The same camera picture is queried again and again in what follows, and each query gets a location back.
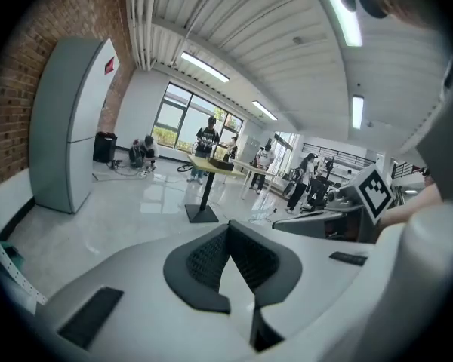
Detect person's right forearm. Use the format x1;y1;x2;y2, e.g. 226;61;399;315
377;182;445;230

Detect black box speaker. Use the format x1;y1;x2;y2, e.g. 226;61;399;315
93;130;119;164

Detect wooden pedestal table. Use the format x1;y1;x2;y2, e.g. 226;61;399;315
184;154;247;224

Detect teal box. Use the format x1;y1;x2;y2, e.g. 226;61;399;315
0;241;24;275

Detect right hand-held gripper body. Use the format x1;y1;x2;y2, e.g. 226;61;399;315
271;163;396;243

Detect person's white shirt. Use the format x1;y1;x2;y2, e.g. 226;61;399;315
362;47;453;362

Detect long white table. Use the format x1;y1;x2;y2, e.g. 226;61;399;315
229;158;288;200

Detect large black-framed window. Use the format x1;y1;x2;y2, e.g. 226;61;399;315
154;81;245;162

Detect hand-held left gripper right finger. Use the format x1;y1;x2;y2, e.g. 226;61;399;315
228;219;304;353

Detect tall grey refrigerator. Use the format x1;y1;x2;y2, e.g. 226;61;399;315
29;37;120;215

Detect black tray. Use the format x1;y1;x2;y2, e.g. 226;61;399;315
208;157;236;173

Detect black office chair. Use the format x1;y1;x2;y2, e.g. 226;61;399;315
304;176;328;207

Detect white ceiling pipes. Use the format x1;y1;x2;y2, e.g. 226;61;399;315
129;0;155;72

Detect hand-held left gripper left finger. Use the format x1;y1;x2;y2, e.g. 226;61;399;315
163;224;232;314

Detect long ceiling light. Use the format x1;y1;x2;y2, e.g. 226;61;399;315
312;0;364;48
251;100;279;121
180;51;230;84
352;94;365;130

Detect white perforated strip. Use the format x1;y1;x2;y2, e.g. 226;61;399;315
0;216;48;305

